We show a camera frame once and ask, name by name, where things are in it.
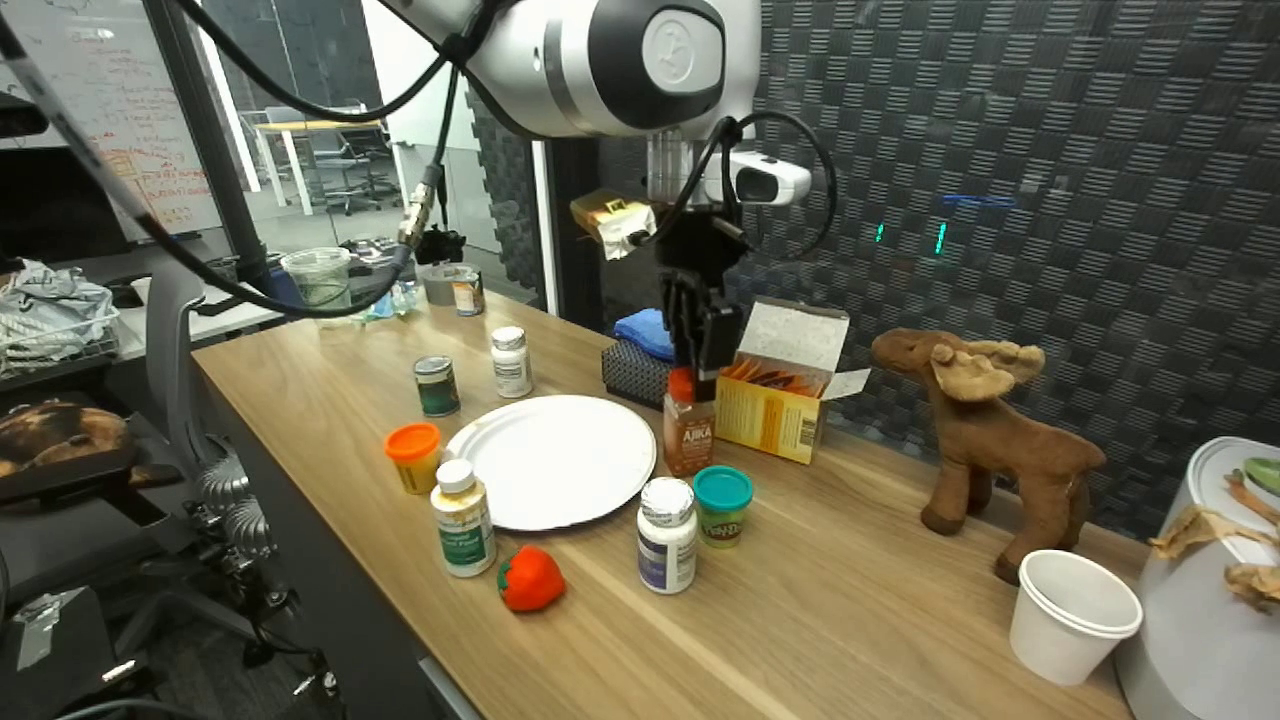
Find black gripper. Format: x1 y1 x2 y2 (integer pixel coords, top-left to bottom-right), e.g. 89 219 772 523
658 194 753 387

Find spice bottle with orange lid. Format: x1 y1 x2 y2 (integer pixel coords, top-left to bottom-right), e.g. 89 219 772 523
661 365 722 478

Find small container with teal lid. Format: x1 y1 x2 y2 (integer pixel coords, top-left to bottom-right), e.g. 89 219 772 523
691 459 762 545

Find small white pill bottle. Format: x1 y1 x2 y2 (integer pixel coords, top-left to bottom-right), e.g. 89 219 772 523
486 324 537 404

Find white pill bottle purple label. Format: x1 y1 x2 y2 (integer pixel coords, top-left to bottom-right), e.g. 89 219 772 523
631 471 703 600

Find pill bottle with green label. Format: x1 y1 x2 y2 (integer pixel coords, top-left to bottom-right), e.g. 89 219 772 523
428 454 502 581

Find white paper plate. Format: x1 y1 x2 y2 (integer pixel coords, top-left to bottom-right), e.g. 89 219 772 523
440 391 661 536

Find blue folded cloth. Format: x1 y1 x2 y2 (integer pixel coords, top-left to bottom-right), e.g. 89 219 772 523
608 305 676 369

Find grey patterned block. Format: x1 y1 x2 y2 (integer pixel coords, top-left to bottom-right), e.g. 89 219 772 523
595 337 676 413

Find open yellow cardboard box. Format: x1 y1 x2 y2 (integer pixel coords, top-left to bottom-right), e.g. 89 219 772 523
699 294 877 466

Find gold foil wrapped box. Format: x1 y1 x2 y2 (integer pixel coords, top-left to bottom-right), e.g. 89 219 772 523
570 186 661 264

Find glass jar with orange label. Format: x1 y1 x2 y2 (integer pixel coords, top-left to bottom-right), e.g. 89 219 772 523
443 261 487 318

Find green tin can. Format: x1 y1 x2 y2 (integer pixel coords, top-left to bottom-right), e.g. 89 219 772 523
408 352 463 420

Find small black device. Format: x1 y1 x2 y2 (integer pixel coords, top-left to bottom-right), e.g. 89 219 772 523
408 224 471 268

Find yellow container with orange lid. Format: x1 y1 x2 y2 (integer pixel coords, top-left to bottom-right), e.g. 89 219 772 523
385 420 448 499

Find brown moose plush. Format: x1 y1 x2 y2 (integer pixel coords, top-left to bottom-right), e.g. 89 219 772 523
868 324 1112 587

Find clear plastic tub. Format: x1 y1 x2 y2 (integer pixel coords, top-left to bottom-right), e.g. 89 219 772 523
282 242 357 318

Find white table with wooden top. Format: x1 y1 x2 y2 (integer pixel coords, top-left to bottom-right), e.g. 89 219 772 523
254 110 391 219

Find white paper cup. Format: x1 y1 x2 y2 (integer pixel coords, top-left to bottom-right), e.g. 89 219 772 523
1003 545 1147 691

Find grey office chair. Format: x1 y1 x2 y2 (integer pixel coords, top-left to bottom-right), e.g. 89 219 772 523
77 250 348 720

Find small green object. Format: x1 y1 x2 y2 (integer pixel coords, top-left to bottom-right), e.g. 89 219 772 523
1236 452 1280 499

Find brown dried scraps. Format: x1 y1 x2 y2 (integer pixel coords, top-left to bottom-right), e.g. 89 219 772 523
1147 466 1280 615

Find brown patterned cushion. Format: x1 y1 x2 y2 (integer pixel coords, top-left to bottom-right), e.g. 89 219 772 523
0 396 136 503

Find pile of grey clothes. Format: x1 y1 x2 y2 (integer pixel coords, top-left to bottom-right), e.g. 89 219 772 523
0 254 123 376

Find black monitor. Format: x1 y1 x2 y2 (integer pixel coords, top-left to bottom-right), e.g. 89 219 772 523
0 134 136 264

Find black bag with tag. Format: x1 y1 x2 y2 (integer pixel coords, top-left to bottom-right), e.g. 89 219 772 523
0 574 152 720

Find white camera with black face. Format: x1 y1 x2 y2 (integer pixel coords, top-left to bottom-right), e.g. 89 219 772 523
725 143 818 211

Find black camera cable loop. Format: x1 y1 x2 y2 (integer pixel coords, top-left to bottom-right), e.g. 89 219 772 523
674 107 841 264

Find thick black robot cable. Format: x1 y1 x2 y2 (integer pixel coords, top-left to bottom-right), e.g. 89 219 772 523
0 0 471 324

